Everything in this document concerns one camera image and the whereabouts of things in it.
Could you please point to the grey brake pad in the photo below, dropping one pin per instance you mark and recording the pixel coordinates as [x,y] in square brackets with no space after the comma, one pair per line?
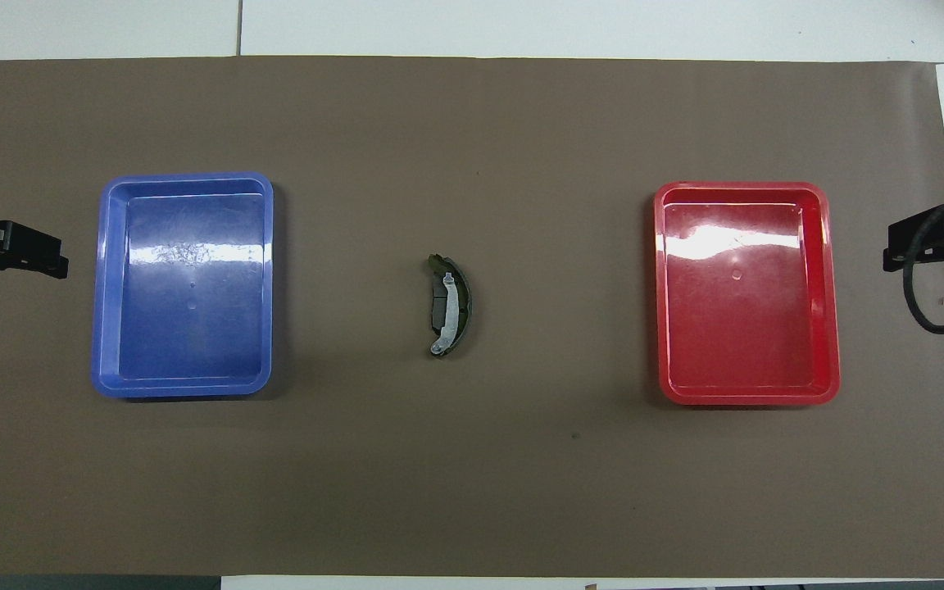
[437,311]

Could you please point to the curved brake shoe metal web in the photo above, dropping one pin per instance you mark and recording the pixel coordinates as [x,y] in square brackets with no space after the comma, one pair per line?
[456,307]

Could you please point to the blue plastic tray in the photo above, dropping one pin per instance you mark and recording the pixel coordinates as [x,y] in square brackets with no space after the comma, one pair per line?
[185,328]

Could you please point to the red plastic tray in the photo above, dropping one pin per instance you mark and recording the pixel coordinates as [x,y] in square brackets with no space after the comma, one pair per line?
[742,328]

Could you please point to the brown table mat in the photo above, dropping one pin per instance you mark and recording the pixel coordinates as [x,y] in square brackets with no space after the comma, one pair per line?
[472,164]

